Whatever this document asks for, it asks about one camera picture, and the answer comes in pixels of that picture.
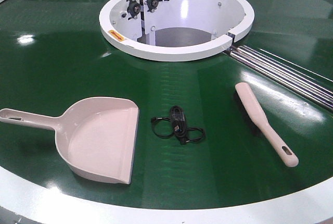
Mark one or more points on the pink plastic dustpan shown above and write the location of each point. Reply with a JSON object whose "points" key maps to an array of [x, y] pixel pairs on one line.
{"points": [[95, 136]]}

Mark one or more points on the pink hand brush black bristles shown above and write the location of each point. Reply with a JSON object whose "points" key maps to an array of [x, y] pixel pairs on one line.
{"points": [[259, 118]]}

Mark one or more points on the white outer conveyor rim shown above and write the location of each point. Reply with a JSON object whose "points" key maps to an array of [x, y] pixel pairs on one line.
{"points": [[25, 202]]}

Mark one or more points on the orange warning sticker left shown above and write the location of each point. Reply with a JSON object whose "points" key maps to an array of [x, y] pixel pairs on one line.
{"points": [[116, 35]]}

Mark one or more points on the chrome roller bars right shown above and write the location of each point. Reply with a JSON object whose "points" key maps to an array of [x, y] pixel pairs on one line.
{"points": [[283, 74]]}

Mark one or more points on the white central ring housing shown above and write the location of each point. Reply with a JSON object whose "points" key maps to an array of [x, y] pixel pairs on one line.
{"points": [[178, 30]]}

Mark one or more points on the black bearing mount left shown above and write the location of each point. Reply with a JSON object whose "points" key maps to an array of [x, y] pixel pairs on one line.
{"points": [[133, 9]]}

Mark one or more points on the black bearing mount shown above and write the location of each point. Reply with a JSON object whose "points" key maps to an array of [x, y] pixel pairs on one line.
{"points": [[152, 5], [133, 9]]}

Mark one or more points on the black bearing mount right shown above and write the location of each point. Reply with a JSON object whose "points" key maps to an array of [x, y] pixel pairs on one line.
{"points": [[152, 5]]}

